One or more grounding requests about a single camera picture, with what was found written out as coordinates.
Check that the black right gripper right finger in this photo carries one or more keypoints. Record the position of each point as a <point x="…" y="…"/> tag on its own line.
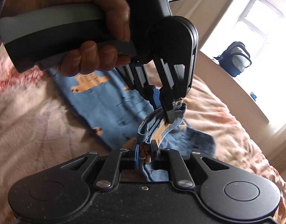
<point x="226" y="191"/>

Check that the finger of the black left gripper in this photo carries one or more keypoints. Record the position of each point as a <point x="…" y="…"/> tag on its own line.
<point x="135" y="77"/>
<point x="176" y="82"/>

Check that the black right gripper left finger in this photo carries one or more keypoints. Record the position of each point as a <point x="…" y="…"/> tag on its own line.
<point x="60" y="193"/>

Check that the blue patterned pants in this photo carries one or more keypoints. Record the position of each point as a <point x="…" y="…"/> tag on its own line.
<point x="104" y="103"/>

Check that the person's left hand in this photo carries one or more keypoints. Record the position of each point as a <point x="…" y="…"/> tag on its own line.
<point x="88" y="58"/>

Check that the dark blue backpack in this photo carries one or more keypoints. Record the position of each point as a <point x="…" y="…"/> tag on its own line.
<point x="235" y="59"/>

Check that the pink floral bed blanket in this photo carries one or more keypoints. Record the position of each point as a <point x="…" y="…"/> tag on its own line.
<point x="37" y="131"/>

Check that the cream curtain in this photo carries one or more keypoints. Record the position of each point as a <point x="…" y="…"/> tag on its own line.
<point x="204" y="14"/>

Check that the small blue object on sill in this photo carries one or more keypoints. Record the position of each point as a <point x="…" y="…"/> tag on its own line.
<point x="253" y="96"/>

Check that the white window frame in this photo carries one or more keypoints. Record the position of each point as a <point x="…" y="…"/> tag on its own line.
<point x="261" y="26"/>

